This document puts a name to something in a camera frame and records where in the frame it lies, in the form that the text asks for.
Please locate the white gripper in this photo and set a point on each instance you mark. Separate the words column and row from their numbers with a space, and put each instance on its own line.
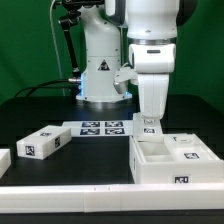
column 152, row 90

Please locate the white door panel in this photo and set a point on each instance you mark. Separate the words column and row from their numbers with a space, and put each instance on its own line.
column 143, row 132
column 188, row 148

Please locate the white cabinet body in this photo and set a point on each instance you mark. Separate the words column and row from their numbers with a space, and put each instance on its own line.
column 151, row 163

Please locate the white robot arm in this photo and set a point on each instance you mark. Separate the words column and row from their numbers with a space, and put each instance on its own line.
column 131, row 41

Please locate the white cabinet top block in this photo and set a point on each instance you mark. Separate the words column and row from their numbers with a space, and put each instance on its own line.
column 44, row 142

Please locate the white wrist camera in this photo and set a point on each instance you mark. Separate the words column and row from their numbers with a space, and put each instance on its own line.
column 123, row 76

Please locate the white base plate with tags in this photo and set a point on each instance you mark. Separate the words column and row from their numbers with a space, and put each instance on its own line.
column 100, row 128

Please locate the white fence rail front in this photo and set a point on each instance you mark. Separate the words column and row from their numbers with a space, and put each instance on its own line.
column 105, row 198

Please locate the white fence rail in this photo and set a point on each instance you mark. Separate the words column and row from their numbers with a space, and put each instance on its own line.
column 5, row 161
column 105, row 198

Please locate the black camera stand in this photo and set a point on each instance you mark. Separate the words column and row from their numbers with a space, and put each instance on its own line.
column 66, row 22

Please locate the white fence rail left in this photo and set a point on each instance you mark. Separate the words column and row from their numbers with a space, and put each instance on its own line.
column 5, row 161

